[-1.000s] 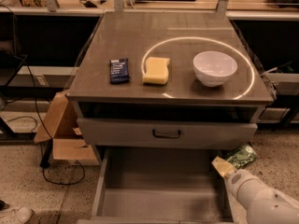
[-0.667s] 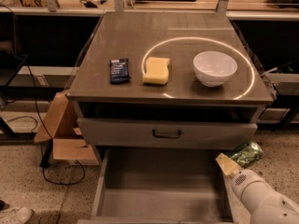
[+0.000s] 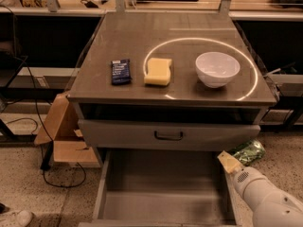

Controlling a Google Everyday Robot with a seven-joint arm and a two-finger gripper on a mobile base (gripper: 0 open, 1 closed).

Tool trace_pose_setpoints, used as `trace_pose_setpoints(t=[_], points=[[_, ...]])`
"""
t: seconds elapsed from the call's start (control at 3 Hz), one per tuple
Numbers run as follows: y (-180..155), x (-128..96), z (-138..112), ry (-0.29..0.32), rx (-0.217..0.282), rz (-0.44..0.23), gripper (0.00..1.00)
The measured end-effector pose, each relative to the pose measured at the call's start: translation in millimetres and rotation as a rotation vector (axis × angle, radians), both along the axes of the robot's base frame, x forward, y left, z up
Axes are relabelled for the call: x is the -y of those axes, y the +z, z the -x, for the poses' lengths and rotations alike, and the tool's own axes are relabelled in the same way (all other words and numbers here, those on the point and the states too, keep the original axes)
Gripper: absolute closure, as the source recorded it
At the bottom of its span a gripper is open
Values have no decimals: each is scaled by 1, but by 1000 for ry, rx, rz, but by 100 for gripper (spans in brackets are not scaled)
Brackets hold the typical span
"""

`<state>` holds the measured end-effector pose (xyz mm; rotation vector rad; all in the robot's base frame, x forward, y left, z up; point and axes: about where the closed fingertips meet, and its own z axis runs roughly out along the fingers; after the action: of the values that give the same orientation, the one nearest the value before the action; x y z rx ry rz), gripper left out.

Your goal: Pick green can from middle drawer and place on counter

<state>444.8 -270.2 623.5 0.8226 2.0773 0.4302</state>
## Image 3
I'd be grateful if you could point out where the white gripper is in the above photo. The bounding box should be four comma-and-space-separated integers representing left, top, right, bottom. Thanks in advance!
218, 151, 269, 206

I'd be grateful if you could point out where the green soda can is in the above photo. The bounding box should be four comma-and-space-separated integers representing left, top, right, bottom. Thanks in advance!
229, 139, 265, 166

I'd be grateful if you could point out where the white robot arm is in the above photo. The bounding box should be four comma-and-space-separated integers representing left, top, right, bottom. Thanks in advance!
218, 151, 303, 227

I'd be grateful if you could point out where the open grey middle drawer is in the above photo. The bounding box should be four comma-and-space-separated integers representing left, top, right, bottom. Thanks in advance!
79, 149, 241, 227

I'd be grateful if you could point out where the grey drawer cabinet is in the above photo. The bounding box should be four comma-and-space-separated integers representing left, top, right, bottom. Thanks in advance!
67, 11, 278, 172

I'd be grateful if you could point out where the grey upper drawer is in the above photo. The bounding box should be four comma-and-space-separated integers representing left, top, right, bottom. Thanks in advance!
79, 119, 260, 151

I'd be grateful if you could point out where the white bowl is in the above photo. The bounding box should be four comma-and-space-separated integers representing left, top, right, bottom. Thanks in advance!
195, 52, 241, 88

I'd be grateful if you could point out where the yellow sponge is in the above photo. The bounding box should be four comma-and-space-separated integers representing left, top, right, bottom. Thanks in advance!
144, 58, 172, 86

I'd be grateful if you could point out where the dark blue snack bar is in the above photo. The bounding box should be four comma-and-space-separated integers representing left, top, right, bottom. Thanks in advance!
111, 59, 132, 85

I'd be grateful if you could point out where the brown cardboard box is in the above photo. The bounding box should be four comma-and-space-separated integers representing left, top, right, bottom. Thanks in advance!
34, 93, 100, 170

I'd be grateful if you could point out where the white shoe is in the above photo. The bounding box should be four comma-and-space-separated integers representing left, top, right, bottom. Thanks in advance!
0, 210, 33, 227

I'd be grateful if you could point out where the dark side shelf unit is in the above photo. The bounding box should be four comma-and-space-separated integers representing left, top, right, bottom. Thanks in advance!
0, 41, 79, 142

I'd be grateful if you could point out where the black drawer handle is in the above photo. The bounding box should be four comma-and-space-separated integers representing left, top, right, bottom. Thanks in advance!
153, 131, 184, 141

